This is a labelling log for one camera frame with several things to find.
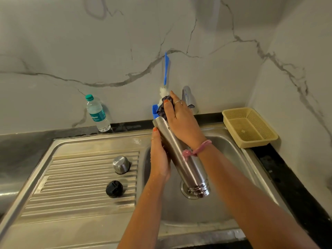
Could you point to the person's left hand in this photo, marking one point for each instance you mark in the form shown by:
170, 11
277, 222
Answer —
159, 160

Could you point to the person's right hand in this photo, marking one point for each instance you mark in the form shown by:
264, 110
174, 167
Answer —
184, 124

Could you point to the dark checked cloth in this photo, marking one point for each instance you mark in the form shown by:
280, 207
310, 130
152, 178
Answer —
162, 108

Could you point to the stainless steel flask body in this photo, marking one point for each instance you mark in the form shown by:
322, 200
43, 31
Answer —
192, 173

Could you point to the steel cup cap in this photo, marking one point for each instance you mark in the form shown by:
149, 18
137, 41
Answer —
121, 165

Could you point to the black stopper lid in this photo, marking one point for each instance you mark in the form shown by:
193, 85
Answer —
114, 189

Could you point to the blue white bottle brush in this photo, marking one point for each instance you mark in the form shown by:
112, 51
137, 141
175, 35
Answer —
166, 67

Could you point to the person's left forearm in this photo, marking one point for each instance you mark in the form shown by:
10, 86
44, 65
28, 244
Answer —
145, 217

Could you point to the person's right forearm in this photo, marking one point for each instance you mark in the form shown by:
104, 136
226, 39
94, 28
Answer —
254, 204

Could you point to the clear plastic water bottle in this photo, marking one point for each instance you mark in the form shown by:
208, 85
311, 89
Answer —
97, 114

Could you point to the chrome faucet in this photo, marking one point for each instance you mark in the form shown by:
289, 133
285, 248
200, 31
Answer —
188, 95

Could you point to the blue plastic brush holder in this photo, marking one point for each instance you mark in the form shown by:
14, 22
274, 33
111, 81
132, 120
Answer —
154, 112

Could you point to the yellow plastic basket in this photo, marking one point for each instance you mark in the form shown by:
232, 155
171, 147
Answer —
268, 138

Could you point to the stainless steel sink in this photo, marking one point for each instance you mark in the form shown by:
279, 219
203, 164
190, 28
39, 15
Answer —
77, 225

